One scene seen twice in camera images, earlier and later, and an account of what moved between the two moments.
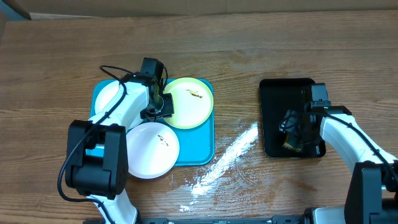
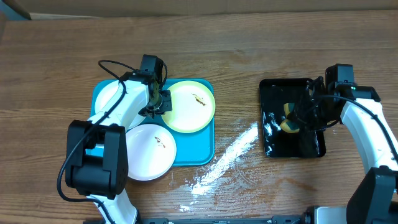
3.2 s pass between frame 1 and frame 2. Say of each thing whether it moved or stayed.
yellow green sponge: moved
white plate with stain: stayed
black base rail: stayed
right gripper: moved
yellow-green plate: stayed
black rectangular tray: stayed
